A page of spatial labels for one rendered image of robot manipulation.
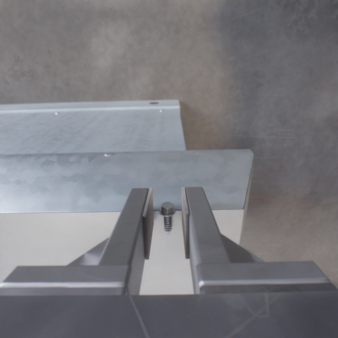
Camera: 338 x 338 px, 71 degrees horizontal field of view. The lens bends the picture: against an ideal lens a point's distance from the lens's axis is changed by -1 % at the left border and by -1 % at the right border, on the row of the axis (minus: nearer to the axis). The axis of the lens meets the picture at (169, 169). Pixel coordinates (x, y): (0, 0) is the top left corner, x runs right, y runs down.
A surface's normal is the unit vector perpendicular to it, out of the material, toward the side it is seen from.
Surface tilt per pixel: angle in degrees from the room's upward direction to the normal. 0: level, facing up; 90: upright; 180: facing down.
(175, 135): 90
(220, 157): 67
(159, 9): 0
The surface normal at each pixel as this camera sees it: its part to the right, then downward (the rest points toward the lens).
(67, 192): -0.02, -0.66
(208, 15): 0.00, 0.44
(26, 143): -0.02, -0.90
